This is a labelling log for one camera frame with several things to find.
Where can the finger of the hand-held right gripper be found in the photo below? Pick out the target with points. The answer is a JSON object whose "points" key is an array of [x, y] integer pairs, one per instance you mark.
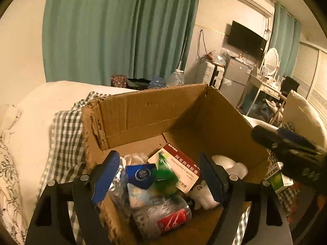
{"points": [[267, 139], [297, 137]]}

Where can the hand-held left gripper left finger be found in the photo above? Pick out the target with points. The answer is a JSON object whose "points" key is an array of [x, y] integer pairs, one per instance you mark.
{"points": [[107, 176]]}

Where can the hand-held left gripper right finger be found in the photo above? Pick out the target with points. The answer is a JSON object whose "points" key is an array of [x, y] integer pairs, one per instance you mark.
{"points": [[209, 178]]}

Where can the white plug adapter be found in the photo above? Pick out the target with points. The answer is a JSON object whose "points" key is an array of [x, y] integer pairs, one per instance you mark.
{"points": [[235, 168]]}

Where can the white lace tissue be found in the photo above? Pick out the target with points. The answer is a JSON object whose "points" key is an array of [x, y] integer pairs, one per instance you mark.
{"points": [[135, 159]]}

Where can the red white medicine box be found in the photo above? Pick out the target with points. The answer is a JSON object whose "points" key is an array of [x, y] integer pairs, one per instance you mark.
{"points": [[178, 163]]}

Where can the brown cardboard box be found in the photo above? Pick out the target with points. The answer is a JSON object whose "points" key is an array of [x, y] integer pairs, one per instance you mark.
{"points": [[153, 112]]}

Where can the crinkled clear plastic wrapper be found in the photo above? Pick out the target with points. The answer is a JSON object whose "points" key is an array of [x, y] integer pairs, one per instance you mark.
{"points": [[117, 183]]}

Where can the white rounded object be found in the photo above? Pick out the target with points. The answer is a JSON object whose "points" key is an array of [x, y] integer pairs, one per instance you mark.
{"points": [[201, 196]]}

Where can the cream pillow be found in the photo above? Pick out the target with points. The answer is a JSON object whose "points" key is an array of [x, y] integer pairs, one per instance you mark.
{"points": [[304, 112]]}

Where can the green white small box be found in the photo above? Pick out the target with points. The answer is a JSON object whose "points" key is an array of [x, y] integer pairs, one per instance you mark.
{"points": [[278, 182]]}

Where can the blue tissue packet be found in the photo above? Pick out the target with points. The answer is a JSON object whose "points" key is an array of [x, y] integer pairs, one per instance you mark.
{"points": [[140, 176]]}

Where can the green plastic wrapper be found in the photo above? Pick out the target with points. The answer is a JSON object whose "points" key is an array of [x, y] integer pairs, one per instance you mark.
{"points": [[163, 176]]}

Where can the black chair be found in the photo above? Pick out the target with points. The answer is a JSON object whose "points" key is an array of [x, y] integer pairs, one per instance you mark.
{"points": [[290, 85]]}

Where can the white dressing table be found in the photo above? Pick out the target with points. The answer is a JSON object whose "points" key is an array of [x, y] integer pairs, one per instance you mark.
{"points": [[263, 86]]}

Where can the red label cola bottle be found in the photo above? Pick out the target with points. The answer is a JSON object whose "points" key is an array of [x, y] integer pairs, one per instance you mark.
{"points": [[173, 219]]}

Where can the white sliding wardrobe doors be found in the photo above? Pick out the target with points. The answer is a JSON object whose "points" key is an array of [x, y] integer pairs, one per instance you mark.
{"points": [[314, 76]]}

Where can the grey fridge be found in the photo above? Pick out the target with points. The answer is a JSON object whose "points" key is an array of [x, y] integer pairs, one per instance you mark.
{"points": [[235, 79]]}

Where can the white oval mirror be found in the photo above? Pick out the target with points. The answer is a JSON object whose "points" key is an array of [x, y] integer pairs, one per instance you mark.
{"points": [[271, 60]]}

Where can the white suitcase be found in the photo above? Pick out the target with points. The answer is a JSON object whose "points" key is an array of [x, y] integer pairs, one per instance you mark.
{"points": [[209, 74]]}

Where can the clear plastic bag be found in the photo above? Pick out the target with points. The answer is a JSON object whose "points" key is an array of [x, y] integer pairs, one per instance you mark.
{"points": [[218, 57]]}

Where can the patterned small box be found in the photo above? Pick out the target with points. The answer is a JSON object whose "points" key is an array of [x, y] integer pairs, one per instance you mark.
{"points": [[118, 81]]}

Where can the floral pillow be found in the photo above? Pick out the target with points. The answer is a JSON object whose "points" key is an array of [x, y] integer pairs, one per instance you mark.
{"points": [[10, 183]]}

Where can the black bag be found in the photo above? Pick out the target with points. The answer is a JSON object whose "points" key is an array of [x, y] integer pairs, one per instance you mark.
{"points": [[138, 83]]}

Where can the green curtain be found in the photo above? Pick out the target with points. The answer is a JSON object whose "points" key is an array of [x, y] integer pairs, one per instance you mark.
{"points": [[283, 38], [115, 30]]}

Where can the black television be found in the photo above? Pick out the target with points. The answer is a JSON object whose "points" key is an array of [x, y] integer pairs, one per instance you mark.
{"points": [[245, 39]]}

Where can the clear water bottle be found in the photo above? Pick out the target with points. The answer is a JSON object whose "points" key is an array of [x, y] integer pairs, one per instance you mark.
{"points": [[175, 77]]}

